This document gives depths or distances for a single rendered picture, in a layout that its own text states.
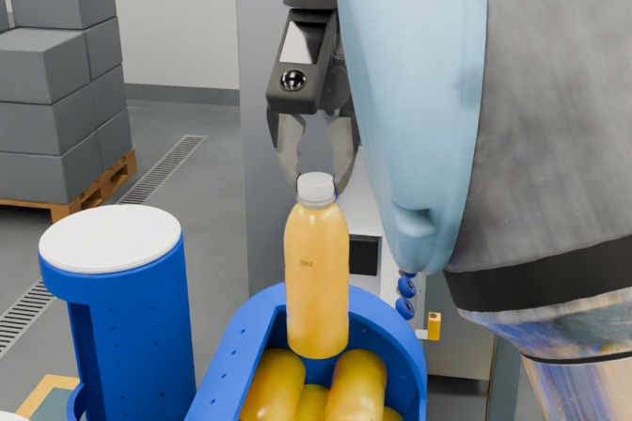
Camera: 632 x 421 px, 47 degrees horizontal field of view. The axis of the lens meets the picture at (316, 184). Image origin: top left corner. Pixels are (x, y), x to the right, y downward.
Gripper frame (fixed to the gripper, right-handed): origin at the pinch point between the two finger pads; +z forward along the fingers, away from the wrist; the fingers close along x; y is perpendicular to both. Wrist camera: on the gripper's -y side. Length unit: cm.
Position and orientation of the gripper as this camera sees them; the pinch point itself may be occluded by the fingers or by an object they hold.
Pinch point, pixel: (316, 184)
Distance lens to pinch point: 77.9
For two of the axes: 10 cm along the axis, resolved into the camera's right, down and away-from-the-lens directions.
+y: 1.6, -4.1, 9.0
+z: 0.0, 9.1, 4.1
